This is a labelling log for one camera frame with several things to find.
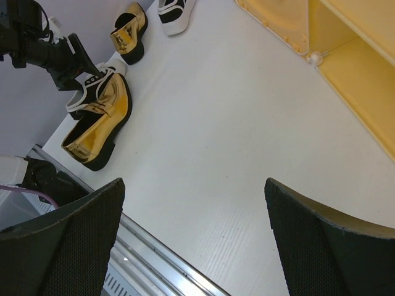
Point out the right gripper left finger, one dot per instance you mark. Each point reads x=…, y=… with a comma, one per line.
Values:
x=66, y=251

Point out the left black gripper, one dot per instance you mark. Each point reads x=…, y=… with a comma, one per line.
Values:
x=57, y=59

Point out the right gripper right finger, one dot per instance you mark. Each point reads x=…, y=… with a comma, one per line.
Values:
x=324, y=251

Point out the white black sneaker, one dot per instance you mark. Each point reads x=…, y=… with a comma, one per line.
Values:
x=93, y=86
x=174, y=15

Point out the yellow cabinet door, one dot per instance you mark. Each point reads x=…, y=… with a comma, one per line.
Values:
x=288, y=20

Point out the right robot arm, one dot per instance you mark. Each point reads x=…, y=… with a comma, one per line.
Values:
x=39, y=177

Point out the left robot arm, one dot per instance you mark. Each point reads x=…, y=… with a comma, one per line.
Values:
x=19, y=16

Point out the far gold loafer shoe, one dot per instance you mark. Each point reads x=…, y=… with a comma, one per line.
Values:
x=127, y=36

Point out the gold loafer shoe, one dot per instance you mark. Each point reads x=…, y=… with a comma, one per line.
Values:
x=92, y=140
x=127, y=36

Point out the near gold loafer shoe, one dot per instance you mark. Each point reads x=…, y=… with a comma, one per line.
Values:
x=92, y=140

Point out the yellow plastic shoe cabinet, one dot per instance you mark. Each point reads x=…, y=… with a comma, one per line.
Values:
x=351, y=44

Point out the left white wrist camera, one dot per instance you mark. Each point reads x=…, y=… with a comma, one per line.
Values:
x=56, y=35

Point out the white slotted cable duct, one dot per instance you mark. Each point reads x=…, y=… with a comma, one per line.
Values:
x=115, y=284

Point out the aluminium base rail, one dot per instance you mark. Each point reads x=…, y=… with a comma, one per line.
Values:
x=152, y=268

